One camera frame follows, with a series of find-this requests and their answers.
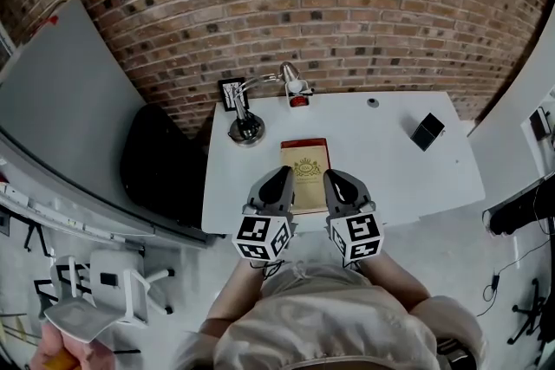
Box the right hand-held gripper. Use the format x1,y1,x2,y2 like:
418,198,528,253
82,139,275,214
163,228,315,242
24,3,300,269
323,168,385,263

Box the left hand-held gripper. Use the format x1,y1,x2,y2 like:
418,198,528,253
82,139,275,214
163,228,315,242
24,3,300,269
232,166,301,263

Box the beige book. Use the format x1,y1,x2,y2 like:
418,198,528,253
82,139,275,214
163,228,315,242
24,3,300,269
279,144,331,216

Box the red book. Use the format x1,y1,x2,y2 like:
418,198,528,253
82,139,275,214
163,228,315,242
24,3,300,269
280,137,333,171

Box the person's left forearm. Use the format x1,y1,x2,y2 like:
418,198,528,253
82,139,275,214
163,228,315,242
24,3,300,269
199,259,266,335

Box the person's right forearm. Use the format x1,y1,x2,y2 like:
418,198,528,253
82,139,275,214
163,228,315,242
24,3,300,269
358,250,433,311

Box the white desk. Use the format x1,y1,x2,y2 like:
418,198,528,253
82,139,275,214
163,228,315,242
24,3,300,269
201,90,487,236

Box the silver desk lamp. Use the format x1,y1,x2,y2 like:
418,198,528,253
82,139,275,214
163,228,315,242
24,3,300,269
228,61,304,147

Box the white pencil tray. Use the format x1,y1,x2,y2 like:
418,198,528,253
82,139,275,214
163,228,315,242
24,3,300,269
284,78,317,109

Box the black square pen holder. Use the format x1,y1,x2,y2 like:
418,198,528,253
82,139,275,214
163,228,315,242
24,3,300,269
409,112,447,153

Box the person's white shirt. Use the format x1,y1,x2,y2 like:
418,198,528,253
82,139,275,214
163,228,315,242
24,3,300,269
173,259,489,370

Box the white office chair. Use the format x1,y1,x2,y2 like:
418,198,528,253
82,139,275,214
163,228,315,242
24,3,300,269
34,255,176,345

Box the white open shelf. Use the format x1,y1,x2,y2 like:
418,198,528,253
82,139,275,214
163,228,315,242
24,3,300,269
0,181,153,250

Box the black swivel chair base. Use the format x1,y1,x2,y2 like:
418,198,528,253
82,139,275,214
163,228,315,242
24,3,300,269
511,277,555,346

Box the yellow packet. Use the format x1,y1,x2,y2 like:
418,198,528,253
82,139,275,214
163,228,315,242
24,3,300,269
42,348,80,370

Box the pink cloth bag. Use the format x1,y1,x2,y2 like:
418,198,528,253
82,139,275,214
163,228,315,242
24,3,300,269
29,322,114,370

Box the black picture frame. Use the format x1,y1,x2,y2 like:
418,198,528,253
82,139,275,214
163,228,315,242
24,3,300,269
218,76,251,114

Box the black power cable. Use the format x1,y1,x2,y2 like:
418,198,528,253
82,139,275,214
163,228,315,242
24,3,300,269
476,237,555,318

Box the striped body strap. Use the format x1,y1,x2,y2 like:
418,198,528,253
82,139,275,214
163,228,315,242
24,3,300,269
435,337,474,370

